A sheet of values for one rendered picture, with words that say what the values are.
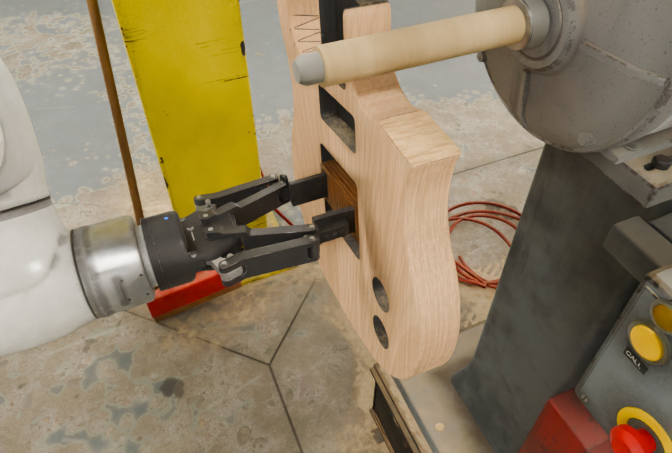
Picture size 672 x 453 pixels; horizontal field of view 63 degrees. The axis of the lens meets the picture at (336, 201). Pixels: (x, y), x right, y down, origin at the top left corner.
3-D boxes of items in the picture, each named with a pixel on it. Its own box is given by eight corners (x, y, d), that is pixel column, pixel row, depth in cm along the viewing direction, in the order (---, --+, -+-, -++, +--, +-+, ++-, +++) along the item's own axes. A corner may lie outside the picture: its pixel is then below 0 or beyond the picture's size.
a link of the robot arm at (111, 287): (104, 338, 52) (168, 317, 53) (72, 266, 46) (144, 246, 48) (99, 278, 59) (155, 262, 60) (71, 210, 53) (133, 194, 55)
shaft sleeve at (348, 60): (497, 28, 49) (509, -3, 46) (516, 51, 47) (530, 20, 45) (310, 69, 44) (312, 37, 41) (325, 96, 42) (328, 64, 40)
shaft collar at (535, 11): (508, 26, 51) (527, -19, 47) (537, 58, 48) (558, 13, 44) (490, 30, 50) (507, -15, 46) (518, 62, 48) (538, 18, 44)
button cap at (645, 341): (636, 333, 47) (650, 313, 45) (664, 362, 45) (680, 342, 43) (624, 338, 47) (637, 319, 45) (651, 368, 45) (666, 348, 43)
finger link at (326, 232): (298, 230, 55) (308, 247, 53) (344, 217, 56) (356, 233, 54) (300, 242, 56) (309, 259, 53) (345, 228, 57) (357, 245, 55)
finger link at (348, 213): (311, 216, 56) (313, 220, 55) (373, 199, 57) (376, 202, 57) (313, 239, 57) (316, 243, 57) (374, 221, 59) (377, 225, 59)
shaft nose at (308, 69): (312, 68, 43) (314, 44, 41) (324, 89, 42) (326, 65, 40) (289, 74, 43) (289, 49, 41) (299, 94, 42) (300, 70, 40)
